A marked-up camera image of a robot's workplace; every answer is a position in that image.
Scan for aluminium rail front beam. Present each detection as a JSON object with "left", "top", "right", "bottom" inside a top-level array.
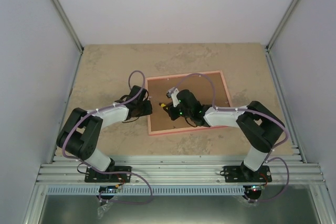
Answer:
[{"left": 36, "top": 155, "right": 325, "bottom": 185}]

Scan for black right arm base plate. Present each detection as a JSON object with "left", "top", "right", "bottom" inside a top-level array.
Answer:
[{"left": 219, "top": 165, "right": 272, "bottom": 183}]

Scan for yellow black pen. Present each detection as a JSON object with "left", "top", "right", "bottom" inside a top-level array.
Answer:
[{"left": 149, "top": 97, "right": 167, "bottom": 111}]

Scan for aluminium corner post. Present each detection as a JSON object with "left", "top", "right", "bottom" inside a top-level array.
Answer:
[
  {"left": 50, "top": 0, "right": 84, "bottom": 54},
  {"left": 265, "top": 0, "right": 301, "bottom": 54}
]

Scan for grey slotted cable duct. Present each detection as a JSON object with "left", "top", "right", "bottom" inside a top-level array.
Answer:
[{"left": 46, "top": 185, "right": 266, "bottom": 196}]

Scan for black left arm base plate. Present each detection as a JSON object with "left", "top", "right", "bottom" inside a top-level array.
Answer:
[{"left": 84, "top": 166, "right": 132, "bottom": 184}]

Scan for aluminium corner post left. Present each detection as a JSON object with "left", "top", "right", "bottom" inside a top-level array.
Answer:
[{"left": 50, "top": 0, "right": 84, "bottom": 54}]

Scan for aluminium side rail right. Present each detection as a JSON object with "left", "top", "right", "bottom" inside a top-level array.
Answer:
[{"left": 265, "top": 46, "right": 307, "bottom": 163}]

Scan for aluminium corner post right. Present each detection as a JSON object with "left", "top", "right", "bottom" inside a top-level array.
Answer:
[{"left": 265, "top": 0, "right": 301, "bottom": 54}]

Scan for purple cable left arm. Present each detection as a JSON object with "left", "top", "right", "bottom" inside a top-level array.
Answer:
[{"left": 61, "top": 70, "right": 155, "bottom": 204}]

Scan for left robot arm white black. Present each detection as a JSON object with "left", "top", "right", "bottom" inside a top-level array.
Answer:
[{"left": 56, "top": 86, "right": 152, "bottom": 182}]

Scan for pink picture frame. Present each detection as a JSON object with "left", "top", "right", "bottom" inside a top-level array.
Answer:
[{"left": 145, "top": 70, "right": 233, "bottom": 136}]

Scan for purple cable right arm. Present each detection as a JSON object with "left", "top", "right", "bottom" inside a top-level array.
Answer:
[{"left": 174, "top": 73, "right": 291, "bottom": 204}]

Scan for metal sheet front panel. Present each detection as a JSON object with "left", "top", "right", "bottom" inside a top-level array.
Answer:
[{"left": 24, "top": 186, "right": 335, "bottom": 223}]

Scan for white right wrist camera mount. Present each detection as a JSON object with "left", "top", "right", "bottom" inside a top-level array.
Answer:
[{"left": 166, "top": 87, "right": 180, "bottom": 107}]

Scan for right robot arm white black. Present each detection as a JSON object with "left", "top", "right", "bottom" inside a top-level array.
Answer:
[{"left": 164, "top": 88, "right": 288, "bottom": 182}]

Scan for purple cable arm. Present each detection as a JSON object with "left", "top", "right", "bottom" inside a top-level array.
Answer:
[
  {"left": 61, "top": 70, "right": 155, "bottom": 204},
  {"left": 174, "top": 73, "right": 291, "bottom": 204}
]

